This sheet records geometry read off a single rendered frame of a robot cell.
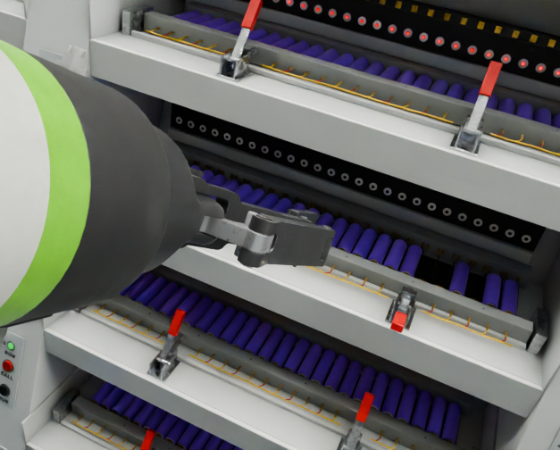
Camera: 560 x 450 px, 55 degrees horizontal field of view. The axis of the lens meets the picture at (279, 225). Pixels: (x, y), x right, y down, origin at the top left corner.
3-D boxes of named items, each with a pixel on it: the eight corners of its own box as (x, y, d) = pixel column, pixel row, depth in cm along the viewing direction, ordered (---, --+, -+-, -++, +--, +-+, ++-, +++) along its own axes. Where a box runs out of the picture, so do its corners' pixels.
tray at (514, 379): (526, 419, 58) (567, 358, 52) (66, 224, 73) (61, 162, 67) (530, 308, 74) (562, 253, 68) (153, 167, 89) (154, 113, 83)
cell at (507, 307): (514, 294, 68) (512, 325, 63) (500, 288, 68) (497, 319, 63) (521, 282, 67) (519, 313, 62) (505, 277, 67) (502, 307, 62)
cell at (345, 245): (360, 237, 73) (346, 262, 68) (347, 232, 73) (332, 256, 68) (363, 225, 72) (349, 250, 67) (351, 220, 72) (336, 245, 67)
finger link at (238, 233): (152, 177, 27) (211, 205, 24) (229, 198, 31) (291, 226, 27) (137, 223, 28) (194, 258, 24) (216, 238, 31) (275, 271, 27)
